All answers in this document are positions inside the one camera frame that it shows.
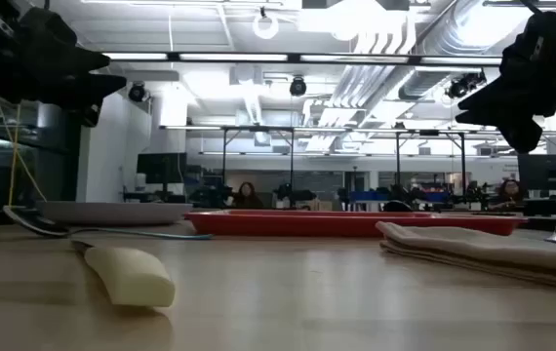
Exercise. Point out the black computer monitor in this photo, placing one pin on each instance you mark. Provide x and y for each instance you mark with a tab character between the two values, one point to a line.
161	168
548	173

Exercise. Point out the black ceiling spotlight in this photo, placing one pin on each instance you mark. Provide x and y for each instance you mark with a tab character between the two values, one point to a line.
458	89
298	88
136	92

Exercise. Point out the black office desk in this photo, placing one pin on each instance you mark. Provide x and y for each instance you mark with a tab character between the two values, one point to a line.
551	207

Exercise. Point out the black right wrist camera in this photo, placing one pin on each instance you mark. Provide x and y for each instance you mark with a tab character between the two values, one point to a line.
546	31

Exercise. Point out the white plastic container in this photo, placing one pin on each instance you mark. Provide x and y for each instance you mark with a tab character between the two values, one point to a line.
141	183

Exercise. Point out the black beam with light strips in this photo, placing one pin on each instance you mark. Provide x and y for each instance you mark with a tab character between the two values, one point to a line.
295	58

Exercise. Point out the person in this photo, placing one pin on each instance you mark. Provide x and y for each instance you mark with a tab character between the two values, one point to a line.
247	197
511	191

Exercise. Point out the black metal gantry frame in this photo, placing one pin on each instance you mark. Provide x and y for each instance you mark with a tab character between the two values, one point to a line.
429	132
244	128

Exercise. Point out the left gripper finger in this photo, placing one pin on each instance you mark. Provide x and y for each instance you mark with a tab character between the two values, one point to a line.
78	61
92	90

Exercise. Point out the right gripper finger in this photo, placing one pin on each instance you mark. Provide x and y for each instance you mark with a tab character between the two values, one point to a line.
502	92
497	116

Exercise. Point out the red plastic tray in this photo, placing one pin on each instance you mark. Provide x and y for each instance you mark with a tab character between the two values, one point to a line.
283	226

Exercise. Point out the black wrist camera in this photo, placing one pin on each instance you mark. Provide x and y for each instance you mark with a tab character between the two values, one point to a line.
49	27
546	31

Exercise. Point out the beige cloth napkin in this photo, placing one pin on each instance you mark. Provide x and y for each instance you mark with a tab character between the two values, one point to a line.
502	253

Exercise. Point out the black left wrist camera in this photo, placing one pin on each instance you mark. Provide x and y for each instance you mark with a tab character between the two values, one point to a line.
49	27

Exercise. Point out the silver ventilation duct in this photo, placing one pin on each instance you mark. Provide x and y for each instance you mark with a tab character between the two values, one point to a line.
419	84

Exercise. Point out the lavender round plate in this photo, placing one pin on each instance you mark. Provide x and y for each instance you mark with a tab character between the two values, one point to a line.
112	213

